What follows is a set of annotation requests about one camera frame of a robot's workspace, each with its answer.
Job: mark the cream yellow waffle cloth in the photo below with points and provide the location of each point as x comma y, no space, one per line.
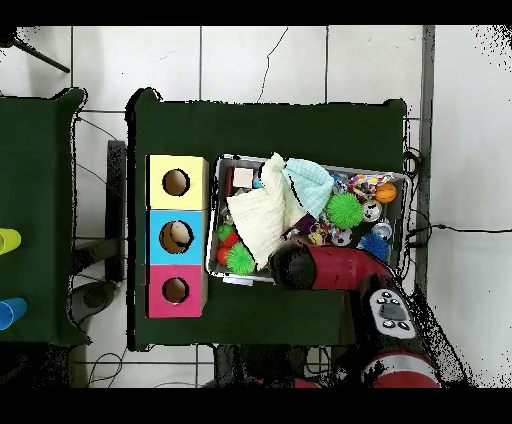
256,216

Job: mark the mint green waffle cloth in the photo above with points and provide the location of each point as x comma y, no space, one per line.
314,184

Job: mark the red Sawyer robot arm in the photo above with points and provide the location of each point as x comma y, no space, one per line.
344,268

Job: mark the clear mesh bin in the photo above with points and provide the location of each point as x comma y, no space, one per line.
210,240

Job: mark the wooden box with three holes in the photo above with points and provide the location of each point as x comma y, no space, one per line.
176,214

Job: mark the pale wooden cube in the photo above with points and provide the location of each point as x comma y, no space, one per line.
242,177

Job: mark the green spiky ball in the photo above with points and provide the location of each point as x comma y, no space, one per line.
241,258

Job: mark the dark green table cloth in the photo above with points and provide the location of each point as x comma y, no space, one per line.
36,176
280,128

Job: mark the large green fuzzy ball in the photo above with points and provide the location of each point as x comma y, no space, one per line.
345,210

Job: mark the black white soccer ball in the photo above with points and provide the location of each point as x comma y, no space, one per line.
371,211

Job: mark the colourful polka dot fabric toy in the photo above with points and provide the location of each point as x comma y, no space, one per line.
368,182

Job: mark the blue fuzzy ball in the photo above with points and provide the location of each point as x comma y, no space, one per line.
374,245

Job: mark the orange basketball toy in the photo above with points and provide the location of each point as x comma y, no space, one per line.
386,194

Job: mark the black equipment stand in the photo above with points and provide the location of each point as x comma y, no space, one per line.
117,200

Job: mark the yellow plastic cup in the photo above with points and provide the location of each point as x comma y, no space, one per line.
8,241

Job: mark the blue plastic cup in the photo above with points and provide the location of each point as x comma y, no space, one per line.
11,313

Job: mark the black tripod leg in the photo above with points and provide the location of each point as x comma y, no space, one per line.
40,56

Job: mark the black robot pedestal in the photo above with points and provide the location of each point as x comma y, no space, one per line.
264,368

